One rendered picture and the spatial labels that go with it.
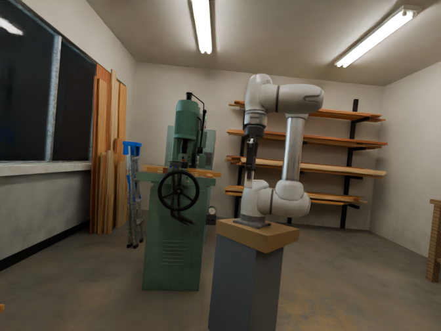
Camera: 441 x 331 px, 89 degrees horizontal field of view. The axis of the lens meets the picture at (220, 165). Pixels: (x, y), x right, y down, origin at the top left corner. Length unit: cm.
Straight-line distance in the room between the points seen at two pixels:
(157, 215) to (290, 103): 131
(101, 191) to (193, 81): 251
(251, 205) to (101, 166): 222
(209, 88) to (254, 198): 328
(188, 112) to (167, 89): 263
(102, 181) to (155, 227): 142
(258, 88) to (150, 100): 370
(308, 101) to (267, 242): 70
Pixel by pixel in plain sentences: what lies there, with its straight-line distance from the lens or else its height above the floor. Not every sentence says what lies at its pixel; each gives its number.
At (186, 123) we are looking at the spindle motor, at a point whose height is 132.
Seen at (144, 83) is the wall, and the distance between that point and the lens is 461.
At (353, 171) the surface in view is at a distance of 423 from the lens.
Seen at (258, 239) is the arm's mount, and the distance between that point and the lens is 124.
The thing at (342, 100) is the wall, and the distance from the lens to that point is 489.
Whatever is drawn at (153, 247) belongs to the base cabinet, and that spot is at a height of 34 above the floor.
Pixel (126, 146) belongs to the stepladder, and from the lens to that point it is 267.
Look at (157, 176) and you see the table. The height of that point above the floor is 88.
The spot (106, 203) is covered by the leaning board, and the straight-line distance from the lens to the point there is 318.
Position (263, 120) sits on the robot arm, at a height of 121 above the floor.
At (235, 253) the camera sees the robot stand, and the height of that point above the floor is 53.
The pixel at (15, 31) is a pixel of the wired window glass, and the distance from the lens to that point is 269.
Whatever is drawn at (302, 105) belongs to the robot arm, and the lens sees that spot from 89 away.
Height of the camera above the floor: 105
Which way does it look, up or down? 1 degrees down
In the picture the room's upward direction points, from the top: 5 degrees clockwise
